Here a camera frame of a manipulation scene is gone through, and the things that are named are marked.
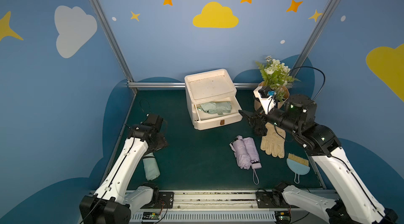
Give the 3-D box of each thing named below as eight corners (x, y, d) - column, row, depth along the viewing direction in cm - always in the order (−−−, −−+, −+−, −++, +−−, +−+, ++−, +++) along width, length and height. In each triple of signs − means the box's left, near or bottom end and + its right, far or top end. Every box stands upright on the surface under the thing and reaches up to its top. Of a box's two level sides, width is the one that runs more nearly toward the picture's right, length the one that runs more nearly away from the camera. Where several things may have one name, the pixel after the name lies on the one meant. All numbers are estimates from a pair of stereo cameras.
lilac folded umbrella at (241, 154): (238, 171, 85) (240, 168, 81) (228, 140, 97) (229, 137, 93) (251, 168, 86) (253, 165, 82) (239, 138, 98) (241, 134, 94)
